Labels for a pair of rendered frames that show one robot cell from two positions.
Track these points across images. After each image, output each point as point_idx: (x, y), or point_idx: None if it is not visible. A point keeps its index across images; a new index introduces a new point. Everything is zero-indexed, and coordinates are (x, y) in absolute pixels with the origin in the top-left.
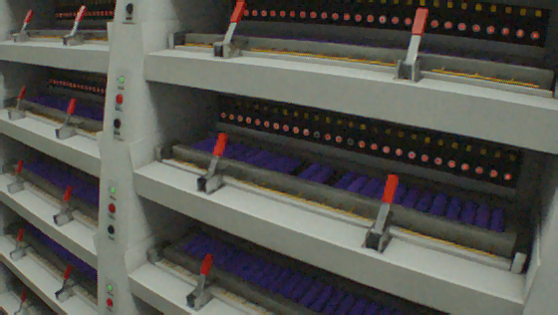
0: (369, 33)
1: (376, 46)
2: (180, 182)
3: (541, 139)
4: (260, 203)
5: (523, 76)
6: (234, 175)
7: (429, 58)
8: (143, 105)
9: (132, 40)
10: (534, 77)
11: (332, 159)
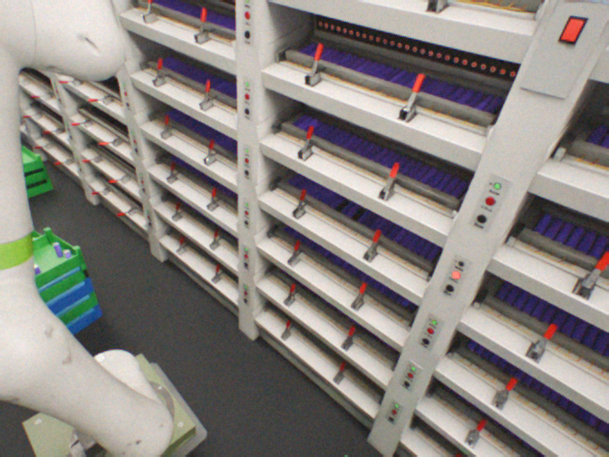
0: (386, 136)
1: (386, 150)
2: (284, 209)
3: (434, 239)
4: (322, 227)
5: (443, 201)
6: (311, 206)
7: (401, 180)
8: (261, 166)
9: (250, 131)
10: (449, 203)
11: None
